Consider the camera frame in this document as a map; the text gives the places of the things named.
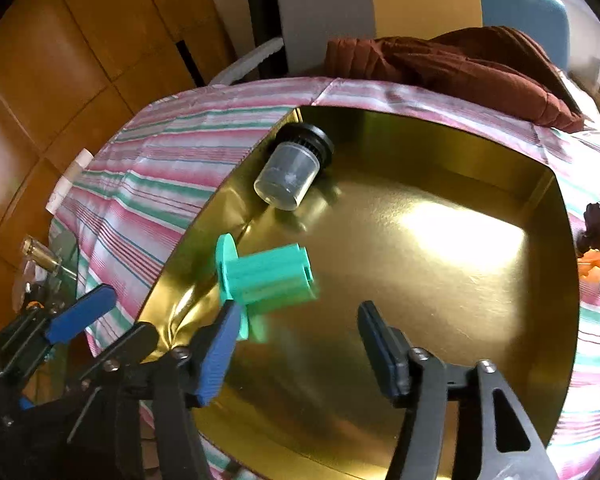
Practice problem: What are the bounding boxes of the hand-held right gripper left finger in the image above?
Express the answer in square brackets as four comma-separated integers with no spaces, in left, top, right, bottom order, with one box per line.
[140,301,244,480]

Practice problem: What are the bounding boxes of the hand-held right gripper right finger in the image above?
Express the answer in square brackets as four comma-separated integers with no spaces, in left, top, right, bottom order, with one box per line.
[357,301,561,480]

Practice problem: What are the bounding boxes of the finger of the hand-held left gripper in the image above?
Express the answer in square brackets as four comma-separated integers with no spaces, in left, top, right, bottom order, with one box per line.
[0,284,117,381]
[77,322,158,401]

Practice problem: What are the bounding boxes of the brown box with gold lining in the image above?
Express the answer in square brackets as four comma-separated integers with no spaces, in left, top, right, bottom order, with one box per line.
[135,105,581,480]

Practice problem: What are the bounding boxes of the green plastic spool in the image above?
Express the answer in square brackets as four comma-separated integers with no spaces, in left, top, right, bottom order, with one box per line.
[215,234,321,343]

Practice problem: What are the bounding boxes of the clear jar with black lid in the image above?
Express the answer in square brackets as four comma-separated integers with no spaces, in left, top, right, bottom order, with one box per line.
[253,122,336,211]

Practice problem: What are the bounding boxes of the glass bottle with gold cap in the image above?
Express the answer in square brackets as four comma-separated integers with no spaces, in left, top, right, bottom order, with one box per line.
[20,235,78,281]

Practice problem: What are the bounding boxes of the white paper roll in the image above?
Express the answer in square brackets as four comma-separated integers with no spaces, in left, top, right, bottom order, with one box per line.
[46,149,95,213]

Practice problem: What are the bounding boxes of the striped bedsheet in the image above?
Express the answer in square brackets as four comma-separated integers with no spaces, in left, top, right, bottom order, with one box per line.
[47,77,600,480]

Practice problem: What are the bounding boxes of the orange plastic toy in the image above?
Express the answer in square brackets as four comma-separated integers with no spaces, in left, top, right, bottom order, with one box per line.
[577,250,600,283]

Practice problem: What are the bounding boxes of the dark purple toy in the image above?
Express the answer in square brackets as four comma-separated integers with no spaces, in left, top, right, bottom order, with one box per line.
[575,201,600,256]

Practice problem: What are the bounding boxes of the brown blanket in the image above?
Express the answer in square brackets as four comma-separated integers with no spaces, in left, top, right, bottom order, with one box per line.
[325,26,588,133]

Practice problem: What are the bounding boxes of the multicolour padded headboard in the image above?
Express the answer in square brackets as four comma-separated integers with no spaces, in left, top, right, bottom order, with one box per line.
[275,0,571,76]

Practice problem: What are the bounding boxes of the white hose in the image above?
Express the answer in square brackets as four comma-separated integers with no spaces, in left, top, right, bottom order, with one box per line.
[207,37,286,86]

